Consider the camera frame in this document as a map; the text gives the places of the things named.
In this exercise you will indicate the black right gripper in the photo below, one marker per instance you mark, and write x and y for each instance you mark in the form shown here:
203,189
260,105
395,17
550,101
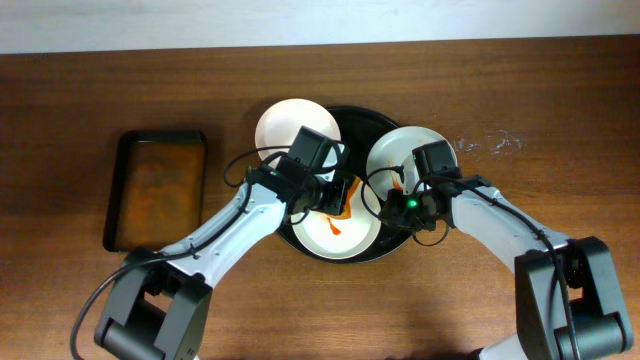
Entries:
393,210

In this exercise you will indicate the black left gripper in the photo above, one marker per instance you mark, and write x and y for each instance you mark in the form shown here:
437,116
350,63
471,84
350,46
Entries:
333,198

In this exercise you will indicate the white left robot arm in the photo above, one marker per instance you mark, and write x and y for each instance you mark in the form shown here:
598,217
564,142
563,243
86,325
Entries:
159,301

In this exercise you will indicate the white plate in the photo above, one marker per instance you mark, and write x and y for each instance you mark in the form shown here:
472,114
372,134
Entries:
281,122
395,149
341,239

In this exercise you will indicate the black rectangular water tray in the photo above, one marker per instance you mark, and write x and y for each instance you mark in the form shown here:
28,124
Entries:
157,187

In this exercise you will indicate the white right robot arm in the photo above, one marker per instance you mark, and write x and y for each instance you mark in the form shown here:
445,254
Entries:
569,303

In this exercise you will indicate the green orange scrub sponge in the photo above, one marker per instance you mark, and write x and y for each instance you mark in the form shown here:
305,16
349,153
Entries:
353,196

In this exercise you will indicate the round black serving tray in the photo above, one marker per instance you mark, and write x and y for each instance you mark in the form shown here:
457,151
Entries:
360,129

